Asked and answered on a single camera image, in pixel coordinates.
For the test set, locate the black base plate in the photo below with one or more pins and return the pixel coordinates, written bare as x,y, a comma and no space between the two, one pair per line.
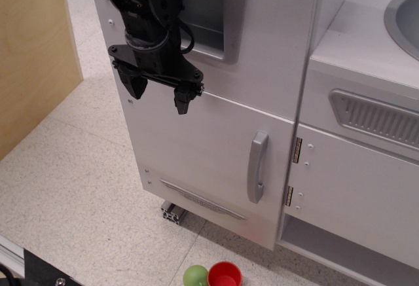
39,272

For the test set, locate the grey vent panel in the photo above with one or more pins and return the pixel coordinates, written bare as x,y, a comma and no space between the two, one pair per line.
376,118

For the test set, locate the red toy cup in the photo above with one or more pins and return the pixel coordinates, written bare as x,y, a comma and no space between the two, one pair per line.
224,273

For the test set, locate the upper brass hinge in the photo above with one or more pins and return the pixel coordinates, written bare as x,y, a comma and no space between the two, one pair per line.
297,150

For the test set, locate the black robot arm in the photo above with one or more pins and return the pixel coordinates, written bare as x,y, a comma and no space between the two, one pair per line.
150,24

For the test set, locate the white toy fridge cabinet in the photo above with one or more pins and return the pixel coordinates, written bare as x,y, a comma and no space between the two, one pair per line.
270,67

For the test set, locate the green toy ball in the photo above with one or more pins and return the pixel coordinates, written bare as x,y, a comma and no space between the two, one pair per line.
195,275

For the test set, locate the brass hinge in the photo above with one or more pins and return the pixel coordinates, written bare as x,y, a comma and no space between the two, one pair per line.
289,196
297,150

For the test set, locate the lower brass hinge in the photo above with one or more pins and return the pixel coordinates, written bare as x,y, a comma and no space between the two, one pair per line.
289,196

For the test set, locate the grey ice dispenser recess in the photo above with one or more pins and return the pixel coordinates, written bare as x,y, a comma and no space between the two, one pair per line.
217,27

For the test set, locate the grey fridge door handle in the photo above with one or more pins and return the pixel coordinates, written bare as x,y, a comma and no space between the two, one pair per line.
258,148

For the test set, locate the white low fridge door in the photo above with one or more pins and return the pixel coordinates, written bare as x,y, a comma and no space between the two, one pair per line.
198,161

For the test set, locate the grey toy sink basin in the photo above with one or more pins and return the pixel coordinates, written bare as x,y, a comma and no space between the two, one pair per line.
401,22

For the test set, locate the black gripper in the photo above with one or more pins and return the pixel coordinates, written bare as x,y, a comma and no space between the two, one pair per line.
165,65

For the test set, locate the white toy kitchen counter unit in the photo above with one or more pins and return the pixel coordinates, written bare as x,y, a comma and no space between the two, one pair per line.
355,197

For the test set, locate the aluminium extrusion bar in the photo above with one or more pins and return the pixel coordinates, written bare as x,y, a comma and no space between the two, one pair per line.
173,212

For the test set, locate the plywood board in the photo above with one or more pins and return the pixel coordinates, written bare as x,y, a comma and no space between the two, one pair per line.
39,65

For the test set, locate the aluminium rail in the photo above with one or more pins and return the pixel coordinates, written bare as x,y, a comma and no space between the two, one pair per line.
12,256

